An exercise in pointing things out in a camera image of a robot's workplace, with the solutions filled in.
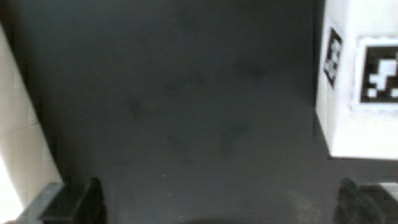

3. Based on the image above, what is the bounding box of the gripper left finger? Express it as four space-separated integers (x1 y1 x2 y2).
15 177 106 224

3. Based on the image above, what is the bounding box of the white fence front wall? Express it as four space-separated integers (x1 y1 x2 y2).
0 26 63 224

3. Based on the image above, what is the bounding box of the white stool leg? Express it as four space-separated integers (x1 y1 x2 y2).
317 0 398 160

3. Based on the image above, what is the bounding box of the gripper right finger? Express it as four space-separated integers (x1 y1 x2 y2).
335 178 398 224

